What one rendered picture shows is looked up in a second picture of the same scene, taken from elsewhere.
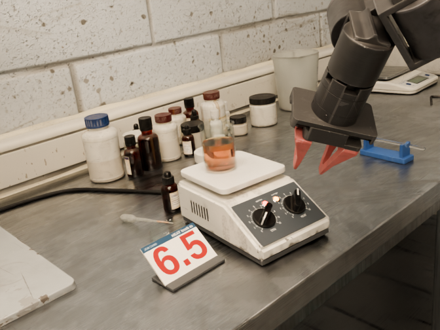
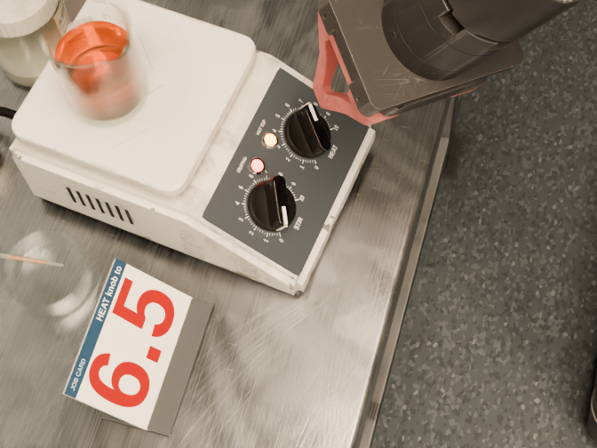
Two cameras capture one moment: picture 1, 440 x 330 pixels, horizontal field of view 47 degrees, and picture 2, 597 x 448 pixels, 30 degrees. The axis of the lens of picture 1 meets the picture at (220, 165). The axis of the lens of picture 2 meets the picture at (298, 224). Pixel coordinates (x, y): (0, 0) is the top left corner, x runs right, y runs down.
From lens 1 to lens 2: 0.45 m
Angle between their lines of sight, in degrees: 47
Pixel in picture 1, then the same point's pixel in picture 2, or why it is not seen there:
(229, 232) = (204, 251)
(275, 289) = (356, 353)
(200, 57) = not seen: outside the picture
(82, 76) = not seen: outside the picture
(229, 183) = (173, 161)
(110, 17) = not seen: outside the picture
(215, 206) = (155, 214)
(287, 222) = (314, 188)
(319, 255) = (386, 221)
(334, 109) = (458, 67)
